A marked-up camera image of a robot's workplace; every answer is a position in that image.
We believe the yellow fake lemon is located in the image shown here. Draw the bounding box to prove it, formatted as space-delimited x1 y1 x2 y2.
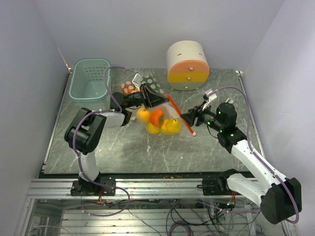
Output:
146 122 160 135

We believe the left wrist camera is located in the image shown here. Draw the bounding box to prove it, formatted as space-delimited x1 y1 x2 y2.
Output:
132 73 143 88

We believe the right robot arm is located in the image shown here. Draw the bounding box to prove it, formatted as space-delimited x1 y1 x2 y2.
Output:
180 102 302 224

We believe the round mini drawer cabinet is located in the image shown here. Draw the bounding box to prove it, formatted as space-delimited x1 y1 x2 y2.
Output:
166 40 210 91

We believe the clear red-zip bag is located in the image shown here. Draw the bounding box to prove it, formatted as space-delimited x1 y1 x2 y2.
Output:
142 94 196 137

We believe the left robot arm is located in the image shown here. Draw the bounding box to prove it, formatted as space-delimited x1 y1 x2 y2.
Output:
64 84 169 195

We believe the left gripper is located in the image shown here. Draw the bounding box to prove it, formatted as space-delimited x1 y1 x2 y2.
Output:
127 84 170 111

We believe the peach coloured fake fruit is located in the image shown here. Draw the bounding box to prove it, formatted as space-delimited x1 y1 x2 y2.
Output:
136 107 151 123

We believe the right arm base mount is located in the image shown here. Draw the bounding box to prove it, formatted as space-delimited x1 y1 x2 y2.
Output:
196 169 252 196

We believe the yellow fake bell pepper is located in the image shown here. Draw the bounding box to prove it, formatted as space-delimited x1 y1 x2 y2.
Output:
160 119 173 135

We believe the yellow fake pear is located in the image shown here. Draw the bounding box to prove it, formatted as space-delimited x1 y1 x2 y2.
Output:
165 118 181 133

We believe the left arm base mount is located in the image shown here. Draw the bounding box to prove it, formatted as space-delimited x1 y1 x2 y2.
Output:
70 175 116 196

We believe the polka dot zip bag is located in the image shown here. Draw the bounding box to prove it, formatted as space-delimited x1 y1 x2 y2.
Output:
120 73 166 95

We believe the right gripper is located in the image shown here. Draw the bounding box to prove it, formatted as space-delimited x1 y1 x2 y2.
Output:
181 101 223 132

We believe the teal plastic basket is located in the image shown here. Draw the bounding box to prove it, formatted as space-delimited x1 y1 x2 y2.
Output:
68 59 111 111

